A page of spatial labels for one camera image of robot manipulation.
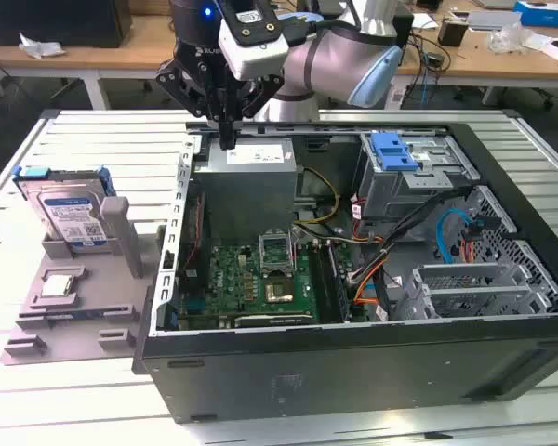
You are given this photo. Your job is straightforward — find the black computer tower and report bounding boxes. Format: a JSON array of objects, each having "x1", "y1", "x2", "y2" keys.
[{"x1": 390, "y1": 11, "x2": 416, "y2": 75}]

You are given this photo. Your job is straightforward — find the yellow wires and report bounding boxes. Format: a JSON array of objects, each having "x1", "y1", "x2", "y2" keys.
[{"x1": 292, "y1": 166, "x2": 341, "y2": 229}]

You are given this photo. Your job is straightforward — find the RAM stick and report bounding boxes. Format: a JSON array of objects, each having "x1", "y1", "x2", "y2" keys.
[{"x1": 46, "y1": 311, "x2": 126, "y2": 323}]

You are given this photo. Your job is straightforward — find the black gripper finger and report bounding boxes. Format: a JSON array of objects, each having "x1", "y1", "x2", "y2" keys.
[
  {"x1": 227, "y1": 73, "x2": 286, "y2": 151},
  {"x1": 155, "y1": 59, "x2": 230, "y2": 151}
]

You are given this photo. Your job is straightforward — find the white crumpled bag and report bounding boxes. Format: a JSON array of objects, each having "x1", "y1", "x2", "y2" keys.
[{"x1": 18, "y1": 31, "x2": 67, "y2": 60}]

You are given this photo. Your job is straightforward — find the grey flat box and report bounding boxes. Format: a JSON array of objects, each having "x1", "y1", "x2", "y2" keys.
[{"x1": 467, "y1": 9, "x2": 522, "y2": 32}]

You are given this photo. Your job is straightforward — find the CPU socket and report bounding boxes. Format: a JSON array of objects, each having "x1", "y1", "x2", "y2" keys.
[{"x1": 261, "y1": 276, "x2": 297, "y2": 306}]

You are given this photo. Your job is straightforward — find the metal disk bay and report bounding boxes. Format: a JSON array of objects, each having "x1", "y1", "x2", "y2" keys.
[{"x1": 397, "y1": 262, "x2": 552, "y2": 321}]

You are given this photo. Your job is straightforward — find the clear plastic bag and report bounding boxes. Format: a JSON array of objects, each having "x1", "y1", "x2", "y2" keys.
[{"x1": 486, "y1": 21, "x2": 526, "y2": 53}]

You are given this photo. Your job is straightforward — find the black RAM slot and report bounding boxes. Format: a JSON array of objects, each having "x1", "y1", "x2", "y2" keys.
[
  {"x1": 309, "y1": 241, "x2": 334, "y2": 324},
  {"x1": 327, "y1": 240, "x2": 353, "y2": 322}
]

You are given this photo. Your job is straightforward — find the blue plastic bay latch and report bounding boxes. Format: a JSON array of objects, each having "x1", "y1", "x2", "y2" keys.
[{"x1": 370, "y1": 133, "x2": 421, "y2": 172}]

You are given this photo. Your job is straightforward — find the hard disk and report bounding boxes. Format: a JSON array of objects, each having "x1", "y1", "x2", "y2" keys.
[{"x1": 11, "y1": 164, "x2": 118, "y2": 255}]

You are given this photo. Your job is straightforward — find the black PC case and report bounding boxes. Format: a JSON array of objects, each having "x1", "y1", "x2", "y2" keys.
[{"x1": 130, "y1": 109, "x2": 558, "y2": 425}]

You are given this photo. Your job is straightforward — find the white open box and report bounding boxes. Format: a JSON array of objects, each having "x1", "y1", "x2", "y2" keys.
[{"x1": 534, "y1": 35, "x2": 558, "y2": 62}]

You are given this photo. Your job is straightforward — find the grey parts rack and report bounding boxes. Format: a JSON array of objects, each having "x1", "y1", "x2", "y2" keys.
[{"x1": 0, "y1": 194, "x2": 169, "y2": 368}]

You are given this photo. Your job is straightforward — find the black graphics card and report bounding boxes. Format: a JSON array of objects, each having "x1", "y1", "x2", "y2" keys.
[{"x1": 234, "y1": 313, "x2": 315, "y2": 327}]

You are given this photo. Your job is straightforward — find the metal socket cover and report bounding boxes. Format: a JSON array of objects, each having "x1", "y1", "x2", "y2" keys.
[{"x1": 258, "y1": 230, "x2": 294, "y2": 276}]

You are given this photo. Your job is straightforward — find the blue wire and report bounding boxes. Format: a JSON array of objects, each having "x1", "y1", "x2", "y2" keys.
[{"x1": 434, "y1": 207, "x2": 474, "y2": 265}]

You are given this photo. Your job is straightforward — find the black cable bundle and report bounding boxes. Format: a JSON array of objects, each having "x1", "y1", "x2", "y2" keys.
[{"x1": 348, "y1": 185, "x2": 476, "y2": 321}]

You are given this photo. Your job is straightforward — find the grey power supply unit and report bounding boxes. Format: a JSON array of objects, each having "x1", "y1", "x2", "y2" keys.
[{"x1": 193, "y1": 137, "x2": 299, "y2": 246}]

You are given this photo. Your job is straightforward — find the black case fan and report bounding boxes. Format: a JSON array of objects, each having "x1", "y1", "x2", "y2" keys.
[{"x1": 179, "y1": 192, "x2": 211, "y2": 282}]

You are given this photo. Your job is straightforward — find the large black box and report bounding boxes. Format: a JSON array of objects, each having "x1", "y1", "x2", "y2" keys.
[{"x1": 0, "y1": 0, "x2": 134, "y2": 49}]

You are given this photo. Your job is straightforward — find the long wooden desk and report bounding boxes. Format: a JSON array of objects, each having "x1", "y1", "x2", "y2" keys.
[{"x1": 0, "y1": 0, "x2": 558, "y2": 111}]

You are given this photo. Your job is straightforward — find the locking lever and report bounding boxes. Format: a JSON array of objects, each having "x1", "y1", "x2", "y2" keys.
[{"x1": 289, "y1": 226, "x2": 303, "y2": 280}]

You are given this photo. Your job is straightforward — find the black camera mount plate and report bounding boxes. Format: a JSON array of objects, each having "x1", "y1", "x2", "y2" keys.
[{"x1": 220, "y1": 0, "x2": 280, "y2": 47}]

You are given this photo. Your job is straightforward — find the metal drive cage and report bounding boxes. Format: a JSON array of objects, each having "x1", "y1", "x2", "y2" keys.
[{"x1": 356, "y1": 131, "x2": 481, "y2": 229}]

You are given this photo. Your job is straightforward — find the green motherboard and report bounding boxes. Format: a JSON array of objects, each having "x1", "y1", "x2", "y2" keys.
[{"x1": 176, "y1": 231, "x2": 369, "y2": 329}]

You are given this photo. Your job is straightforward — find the blue cardboard box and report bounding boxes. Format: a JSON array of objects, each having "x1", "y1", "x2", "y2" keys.
[{"x1": 512, "y1": 0, "x2": 558, "y2": 30}]

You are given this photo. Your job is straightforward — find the silver CPU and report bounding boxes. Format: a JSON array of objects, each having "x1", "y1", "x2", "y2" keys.
[{"x1": 40, "y1": 273, "x2": 78, "y2": 299}]

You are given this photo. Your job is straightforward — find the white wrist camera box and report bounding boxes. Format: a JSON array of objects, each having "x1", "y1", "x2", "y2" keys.
[{"x1": 217, "y1": 20, "x2": 291, "y2": 82}]

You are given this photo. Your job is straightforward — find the orange wire with black plug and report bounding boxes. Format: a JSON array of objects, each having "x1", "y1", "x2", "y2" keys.
[{"x1": 458, "y1": 211, "x2": 499, "y2": 267}]

